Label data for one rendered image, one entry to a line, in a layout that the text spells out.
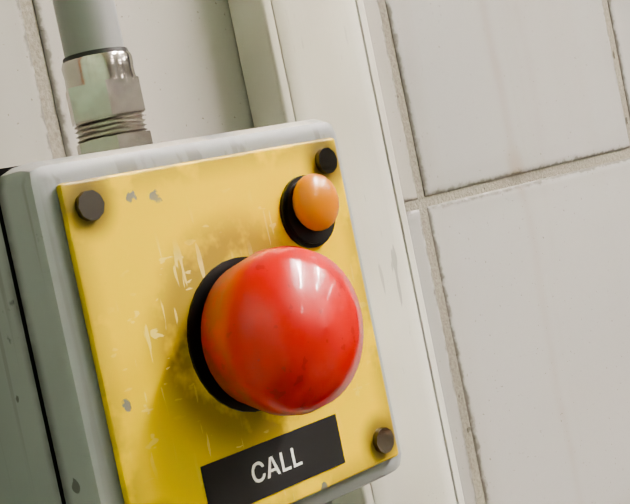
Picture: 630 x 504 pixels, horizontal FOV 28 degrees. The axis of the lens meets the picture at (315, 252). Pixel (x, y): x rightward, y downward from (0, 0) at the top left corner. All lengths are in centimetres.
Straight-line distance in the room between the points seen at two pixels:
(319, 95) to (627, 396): 22
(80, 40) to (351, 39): 13
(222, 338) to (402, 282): 16
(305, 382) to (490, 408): 21
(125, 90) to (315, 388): 10
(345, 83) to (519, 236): 12
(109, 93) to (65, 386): 8
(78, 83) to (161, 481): 11
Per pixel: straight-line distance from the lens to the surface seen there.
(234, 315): 28
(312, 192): 32
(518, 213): 52
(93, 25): 33
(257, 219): 31
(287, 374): 28
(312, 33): 42
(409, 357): 43
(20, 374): 30
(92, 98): 33
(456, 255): 48
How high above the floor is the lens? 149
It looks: 3 degrees down
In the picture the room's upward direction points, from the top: 12 degrees counter-clockwise
